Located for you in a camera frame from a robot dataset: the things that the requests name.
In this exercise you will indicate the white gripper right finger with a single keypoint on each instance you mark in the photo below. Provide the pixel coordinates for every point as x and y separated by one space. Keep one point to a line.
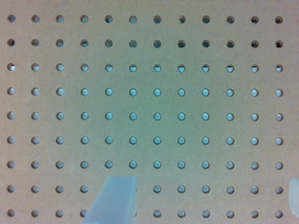
294 196

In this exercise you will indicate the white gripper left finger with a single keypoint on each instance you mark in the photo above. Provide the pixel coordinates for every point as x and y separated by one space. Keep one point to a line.
115 203

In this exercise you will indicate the brown pegboard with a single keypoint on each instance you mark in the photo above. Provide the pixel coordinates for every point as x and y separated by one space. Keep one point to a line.
197 99

